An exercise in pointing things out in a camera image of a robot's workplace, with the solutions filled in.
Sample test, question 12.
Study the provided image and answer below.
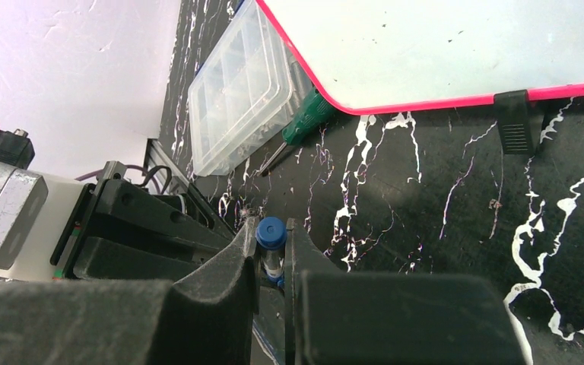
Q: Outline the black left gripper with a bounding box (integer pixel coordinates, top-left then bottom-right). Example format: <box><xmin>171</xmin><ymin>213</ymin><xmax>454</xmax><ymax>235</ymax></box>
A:
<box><xmin>49</xmin><ymin>160</ymin><xmax>235</xmax><ymax>281</ymax></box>

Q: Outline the pink framed whiteboard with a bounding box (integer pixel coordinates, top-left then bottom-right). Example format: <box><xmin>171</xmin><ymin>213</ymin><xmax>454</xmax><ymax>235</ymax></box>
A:
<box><xmin>259</xmin><ymin>1</ymin><xmax>584</xmax><ymax>115</ymax></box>

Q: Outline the blue whiteboard marker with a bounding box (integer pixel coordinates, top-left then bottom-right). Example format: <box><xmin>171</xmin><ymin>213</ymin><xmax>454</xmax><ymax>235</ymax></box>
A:
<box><xmin>262</xmin><ymin>248</ymin><xmax>284</xmax><ymax>288</ymax></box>

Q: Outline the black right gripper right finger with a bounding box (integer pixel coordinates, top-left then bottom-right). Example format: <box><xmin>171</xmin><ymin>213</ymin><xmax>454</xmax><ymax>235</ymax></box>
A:
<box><xmin>284</xmin><ymin>218</ymin><xmax>525</xmax><ymax>364</ymax></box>

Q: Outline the clear plastic screw box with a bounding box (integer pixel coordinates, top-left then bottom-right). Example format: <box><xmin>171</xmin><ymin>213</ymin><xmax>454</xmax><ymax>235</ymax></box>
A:
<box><xmin>188</xmin><ymin>1</ymin><xmax>294</xmax><ymax>176</ymax></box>

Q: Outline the green handled screwdriver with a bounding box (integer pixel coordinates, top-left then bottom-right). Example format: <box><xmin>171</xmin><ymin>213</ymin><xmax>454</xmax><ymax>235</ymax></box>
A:
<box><xmin>258</xmin><ymin>87</ymin><xmax>336</xmax><ymax>176</ymax></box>

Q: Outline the black whiteboard clip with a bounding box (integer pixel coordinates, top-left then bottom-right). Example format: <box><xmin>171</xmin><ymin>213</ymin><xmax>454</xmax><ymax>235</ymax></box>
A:
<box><xmin>493</xmin><ymin>90</ymin><xmax>544</xmax><ymax>157</ymax></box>

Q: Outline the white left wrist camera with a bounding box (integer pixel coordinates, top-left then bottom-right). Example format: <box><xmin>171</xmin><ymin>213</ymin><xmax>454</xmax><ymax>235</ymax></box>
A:
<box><xmin>0</xmin><ymin>129</ymin><xmax>87</xmax><ymax>281</ymax></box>

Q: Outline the blue marker cap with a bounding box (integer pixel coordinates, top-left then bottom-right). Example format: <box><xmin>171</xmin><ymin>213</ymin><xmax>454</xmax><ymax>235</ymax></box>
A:
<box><xmin>255</xmin><ymin>217</ymin><xmax>287</xmax><ymax>251</ymax></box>

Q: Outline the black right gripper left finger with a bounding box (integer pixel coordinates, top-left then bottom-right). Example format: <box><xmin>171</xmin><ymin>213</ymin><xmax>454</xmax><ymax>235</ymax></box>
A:
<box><xmin>0</xmin><ymin>217</ymin><xmax>259</xmax><ymax>364</ymax></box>

